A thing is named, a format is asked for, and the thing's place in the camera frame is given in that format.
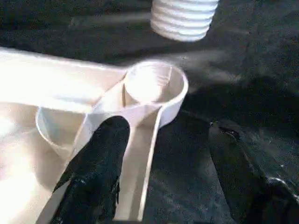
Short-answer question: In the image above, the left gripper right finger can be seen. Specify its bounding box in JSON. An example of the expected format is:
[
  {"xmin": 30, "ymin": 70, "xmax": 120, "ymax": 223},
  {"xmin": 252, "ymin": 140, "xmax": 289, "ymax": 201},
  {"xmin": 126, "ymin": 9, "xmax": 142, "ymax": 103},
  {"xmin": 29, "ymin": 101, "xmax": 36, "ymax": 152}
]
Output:
[{"xmin": 207, "ymin": 120, "xmax": 299, "ymax": 224}]

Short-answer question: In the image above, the white plastic table leg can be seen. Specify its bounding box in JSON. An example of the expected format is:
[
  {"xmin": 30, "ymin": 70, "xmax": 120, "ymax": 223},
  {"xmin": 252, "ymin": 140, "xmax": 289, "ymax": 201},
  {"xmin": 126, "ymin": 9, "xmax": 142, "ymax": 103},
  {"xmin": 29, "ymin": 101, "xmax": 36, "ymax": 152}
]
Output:
[{"xmin": 150, "ymin": 0, "xmax": 221, "ymax": 42}]

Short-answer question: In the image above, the white plastic table top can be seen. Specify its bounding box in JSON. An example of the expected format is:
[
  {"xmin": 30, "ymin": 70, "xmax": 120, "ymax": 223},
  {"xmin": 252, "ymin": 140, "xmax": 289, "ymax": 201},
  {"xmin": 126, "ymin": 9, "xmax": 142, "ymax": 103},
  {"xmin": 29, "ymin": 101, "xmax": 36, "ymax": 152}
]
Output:
[{"xmin": 0, "ymin": 47, "xmax": 190, "ymax": 224}]

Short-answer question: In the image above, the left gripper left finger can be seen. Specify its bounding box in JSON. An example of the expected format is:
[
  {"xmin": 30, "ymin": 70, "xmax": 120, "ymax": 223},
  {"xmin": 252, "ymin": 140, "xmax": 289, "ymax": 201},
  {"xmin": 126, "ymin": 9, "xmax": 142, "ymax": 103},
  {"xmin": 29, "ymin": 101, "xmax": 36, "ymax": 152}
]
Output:
[{"xmin": 49, "ymin": 116, "xmax": 131, "ymax": 224}]

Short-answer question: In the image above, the black work mat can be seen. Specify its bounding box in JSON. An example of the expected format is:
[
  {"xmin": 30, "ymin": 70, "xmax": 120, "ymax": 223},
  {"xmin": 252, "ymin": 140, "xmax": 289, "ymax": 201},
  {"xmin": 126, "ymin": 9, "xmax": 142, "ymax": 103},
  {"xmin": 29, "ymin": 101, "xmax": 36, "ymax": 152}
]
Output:
[{"xmin": 0, "ymin": 0, "xmax": 299, "ymax": 224}]

